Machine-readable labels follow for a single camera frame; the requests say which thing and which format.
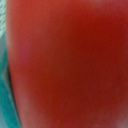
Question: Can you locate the red toy tomato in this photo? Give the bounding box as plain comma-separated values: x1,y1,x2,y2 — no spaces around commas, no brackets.
6,0,128,128

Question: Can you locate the woven beige placemat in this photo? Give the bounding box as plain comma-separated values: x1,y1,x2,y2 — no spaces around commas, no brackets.
0,0,22,128

